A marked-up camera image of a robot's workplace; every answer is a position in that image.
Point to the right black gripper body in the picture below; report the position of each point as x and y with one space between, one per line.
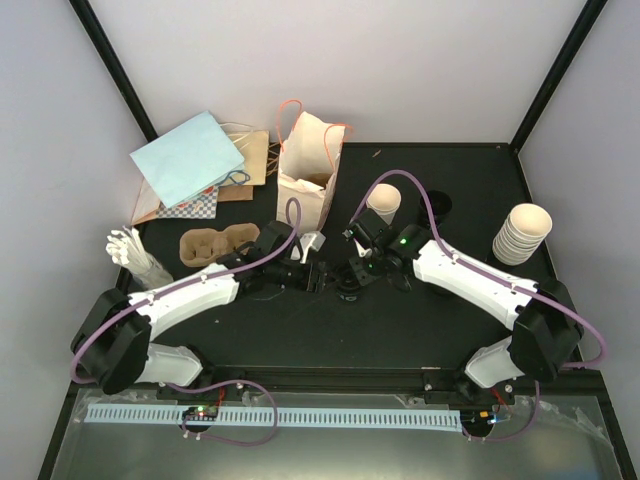
371 273

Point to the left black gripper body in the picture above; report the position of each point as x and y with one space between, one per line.
302 282

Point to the black paper coffee cup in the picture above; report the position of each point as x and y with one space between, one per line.
351 278

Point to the cream bear paper bag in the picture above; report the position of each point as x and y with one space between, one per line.
308 166

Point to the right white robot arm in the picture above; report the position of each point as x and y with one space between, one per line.
543 333

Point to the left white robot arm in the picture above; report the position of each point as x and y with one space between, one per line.
116 345

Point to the checkered paper bag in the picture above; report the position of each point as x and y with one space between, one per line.
204 206

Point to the brown kraft paper bag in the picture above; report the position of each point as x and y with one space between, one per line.
236 186

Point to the light blue paper bag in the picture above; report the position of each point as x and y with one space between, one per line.
188 159

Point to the stack of white cups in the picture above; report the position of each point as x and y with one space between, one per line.
523 231

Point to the white plastic cutlery bunch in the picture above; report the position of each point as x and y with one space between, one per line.
126 250

